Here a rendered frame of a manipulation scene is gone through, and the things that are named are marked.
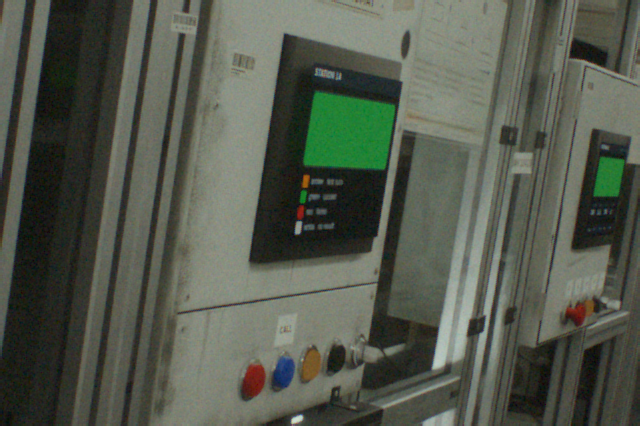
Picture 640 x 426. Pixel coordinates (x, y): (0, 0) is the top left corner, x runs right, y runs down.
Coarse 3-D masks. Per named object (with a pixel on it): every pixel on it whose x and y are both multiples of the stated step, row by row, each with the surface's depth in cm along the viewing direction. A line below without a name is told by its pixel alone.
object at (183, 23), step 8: (176, 16) 98; (184, 16) 99; (192, 16) 100; (176, 24) 98; (184, 24) 99; (192, 24) 100; (184, 32) 99; (192, 32) 100; (560, 40) 192; (560, 48) 193; (560, 56) 194; (552, 64) 191; (552, 72) 192
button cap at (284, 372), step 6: (282, 360) 122; (288, 360) 122; (282, 366) 121; (288, 366) 122; (294, 366) 123; (276, 372) 121; (282, 372) 121; (288, 372) 122; (276, 378) 121; (282, 378) 121; (288, 378) 123; (276, 384) 122; (282, 384) 122; (288, 384) 123
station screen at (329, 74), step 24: (336, 72) 117; (360, 72) 122; (312, 96) 114; (336, 96) 118; (360, 96) 123; (384, 96) 128; (312, 168) 116; (336, 168) 121; (360, 168) 126; (384, 168) 131; (312, 192) 117; (336, 192) 122; (360, 192) 127; (384, 192) 132; (312, 216) 118; (336, 216) 123; (360, 216) 128; (288, 240) 114; (312, 240) 119
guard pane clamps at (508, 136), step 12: (504, 132) 175; (516, 132) 180; (540, 132) 191; (504, 144) 176; (540, 144) 192; (516, 312) 196; (468, 324) 177; (480, 324) 181; (504, 324) 193; (468, 336) 177
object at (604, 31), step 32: (608, 0) 223; (576, 32) 208; (608, 32) 227; (608, 288) 265; (544, 352) 227; (512, 384) 211; (544, 384) 231; (512, 416) 215; (544, 416) 235; (576, 416) 300
